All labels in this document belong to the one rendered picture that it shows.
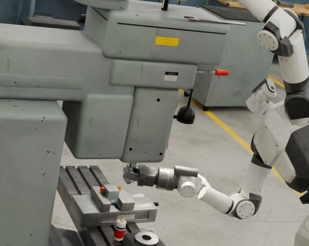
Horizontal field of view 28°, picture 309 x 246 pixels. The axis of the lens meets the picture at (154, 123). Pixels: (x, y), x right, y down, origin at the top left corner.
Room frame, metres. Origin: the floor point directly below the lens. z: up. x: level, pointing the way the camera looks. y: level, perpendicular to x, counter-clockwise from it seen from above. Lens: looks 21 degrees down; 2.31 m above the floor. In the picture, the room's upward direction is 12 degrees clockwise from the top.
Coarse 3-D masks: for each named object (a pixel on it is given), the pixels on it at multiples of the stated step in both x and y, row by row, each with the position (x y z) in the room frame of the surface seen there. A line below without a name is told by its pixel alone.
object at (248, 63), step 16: (224, 16) 6.63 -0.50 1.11; (240, 16) 6.83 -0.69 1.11; (240, 32) 6.68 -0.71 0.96; (256, 32) 6.80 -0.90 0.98; (240, 48) 6.71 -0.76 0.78; (256, 48) 6.83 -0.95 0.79; (224, 64) 6.62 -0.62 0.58; (240, 64) 6.74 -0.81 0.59; (256, 64) 6.86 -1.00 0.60; (208, 80) 6.60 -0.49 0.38; (224, 80) 6.65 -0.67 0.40; (240, 80) 6.77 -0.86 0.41; (256, 80) 6.90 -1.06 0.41; (208, 96) 6.56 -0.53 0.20; (224, 96) 6.68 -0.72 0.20; (240, 96) 6.80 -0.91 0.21
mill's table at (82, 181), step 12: (60, 168) 2.68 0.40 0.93; (72, 168) 2.71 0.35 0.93; (84, 168) 2.73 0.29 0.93; (96, 168) 2.76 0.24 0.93; (60, 180) 2.58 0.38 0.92; (72, 180) 2.61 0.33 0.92; (84, 180) 2.64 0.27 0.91; (96, 180) 2.66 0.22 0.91; (60, 192) 2.55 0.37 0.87; (72, 192) 2.47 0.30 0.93; (84, 192) 2.50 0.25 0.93; (72, 216) 2.37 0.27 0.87; (84, 228) 2.23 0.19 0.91; (96, 228) 2.21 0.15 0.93; (108, 228) 2.23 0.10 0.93; (132, 228) 2.27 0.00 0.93; (84, 240) 2.21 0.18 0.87; (96, 240) 2.13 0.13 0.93; (108, 240) 2.15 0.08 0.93
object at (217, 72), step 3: (198, 69) 2.18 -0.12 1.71; (216, 69) 2.21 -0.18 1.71; (198, 72) 2.17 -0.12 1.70; (201, 72) 2.17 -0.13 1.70; (204, 72) 2.18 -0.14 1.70; (207, 72) 2.19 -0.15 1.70; (210, 72) 2.19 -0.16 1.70; (213, 72) 2.20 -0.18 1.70; (216, 72) 2.20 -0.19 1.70; (219, 72) 2.20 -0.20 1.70; (222, 72) 2.21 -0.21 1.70; (225, 72) 2.22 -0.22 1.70; (228, 72) 2.22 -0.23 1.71; (216, 75) 2.20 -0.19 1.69; (219, 75) 2.21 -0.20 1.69; (222, 75) 2.22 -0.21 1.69; (225, 75) 2.22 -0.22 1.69
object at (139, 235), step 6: (126, 234) 1.92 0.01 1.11; (132, 234) 1.93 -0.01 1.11; (138, 234) 1.92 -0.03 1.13; (144, 234) 1.92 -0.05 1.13; (150, 234) 1.93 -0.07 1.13; (126, 240) 1.90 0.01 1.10; (132, 240) 1.89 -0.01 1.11; (138, 240) 1.88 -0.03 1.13; (144, 240) 1.89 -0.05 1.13; (150, 240) 1.89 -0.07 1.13; (156, 240) 1.90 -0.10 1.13
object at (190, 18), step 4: (184, 16) 2.13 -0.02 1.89; (188, 16) 2.14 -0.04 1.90; (192, 20) 2.11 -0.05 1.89; (196, 20) 2.11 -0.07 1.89; (200, 20) 2.13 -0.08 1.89; (204, 20) 2.14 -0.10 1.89; (208, 20) 2.15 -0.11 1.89; (212, 20) 2.16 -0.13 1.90; (216, 20) 2.17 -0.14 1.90; (220, 20) 2.18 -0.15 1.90; (224, 20) 2.20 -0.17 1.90; (236, 24) 2.21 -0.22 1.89; (240, 24) 2.21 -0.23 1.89; (244, 24) 2.22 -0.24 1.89
